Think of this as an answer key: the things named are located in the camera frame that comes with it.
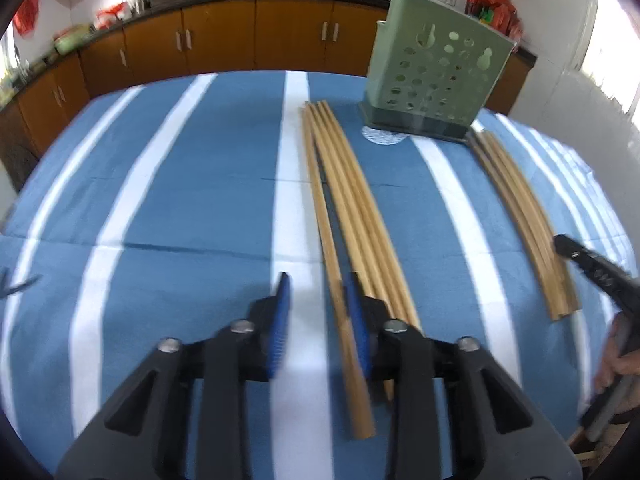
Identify brown lower kitchen cabinets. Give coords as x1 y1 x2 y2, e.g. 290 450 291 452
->
0 0 534 191

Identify person's right hand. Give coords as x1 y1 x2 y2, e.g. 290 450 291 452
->
594 312 640 394

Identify blue white striped tablecloth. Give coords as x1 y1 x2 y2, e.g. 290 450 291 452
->
1 72 614 479

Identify window right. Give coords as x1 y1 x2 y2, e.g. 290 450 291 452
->
580 0 639 126

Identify green perforated utensil holder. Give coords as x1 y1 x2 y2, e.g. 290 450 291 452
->
360 0 514 143

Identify red bag and bottles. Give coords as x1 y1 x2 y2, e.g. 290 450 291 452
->
464 0 523 42

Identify green basin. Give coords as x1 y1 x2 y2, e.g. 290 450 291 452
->
53 24 94 55

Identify red plastic bag on counter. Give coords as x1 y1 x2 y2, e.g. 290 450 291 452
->
93 1 130 30

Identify red bag hanging on wall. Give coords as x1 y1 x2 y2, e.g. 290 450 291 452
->
12 0 40 37

